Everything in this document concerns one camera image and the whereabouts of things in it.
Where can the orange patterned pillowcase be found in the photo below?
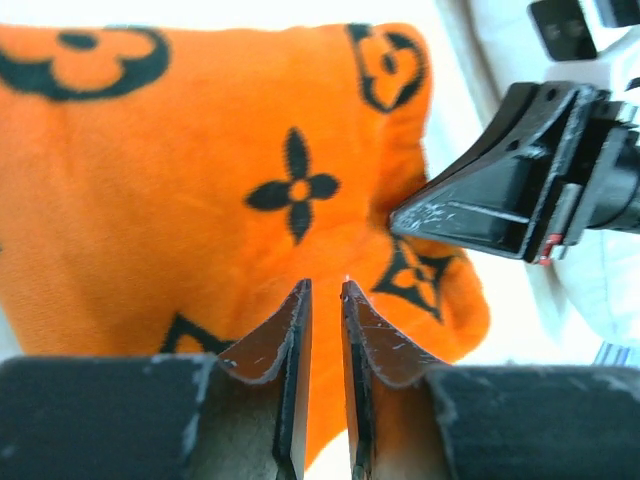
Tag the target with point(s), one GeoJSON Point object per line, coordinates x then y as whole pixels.
{"type": "Point", "coordinates": [163, 190]}

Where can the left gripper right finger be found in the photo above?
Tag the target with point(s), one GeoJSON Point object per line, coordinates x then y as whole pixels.
{"type": "Point", "coordinates": [412, 416]}

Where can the white pillow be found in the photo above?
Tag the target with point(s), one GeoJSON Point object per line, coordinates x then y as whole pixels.
{"type": "Point", "coordinates": [582, 309]}

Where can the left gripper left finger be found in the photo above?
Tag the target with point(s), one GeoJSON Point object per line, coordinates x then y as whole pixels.
{"type": "Point", "coordinates": [240, 414]}

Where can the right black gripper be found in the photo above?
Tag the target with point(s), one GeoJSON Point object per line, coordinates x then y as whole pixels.
{"type": "Point", "coordinates": [529, 188]}

